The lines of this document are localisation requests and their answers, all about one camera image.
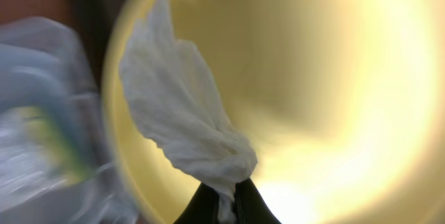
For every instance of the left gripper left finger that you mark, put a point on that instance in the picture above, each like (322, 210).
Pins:
(202, 208)

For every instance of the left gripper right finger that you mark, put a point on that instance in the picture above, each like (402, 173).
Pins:
(250, 207)

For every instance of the white napkin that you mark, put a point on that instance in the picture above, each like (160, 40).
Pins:
(173, 100)

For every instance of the green snack wrapper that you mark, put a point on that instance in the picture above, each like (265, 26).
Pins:
(65, 157)

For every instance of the clear plastic bin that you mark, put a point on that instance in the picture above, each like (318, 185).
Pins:
(43, 65)

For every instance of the yellow plate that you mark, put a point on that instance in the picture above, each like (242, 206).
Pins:
(342, 100)

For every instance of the dark brown serving tray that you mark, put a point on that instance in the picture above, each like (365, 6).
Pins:
(95, 19)

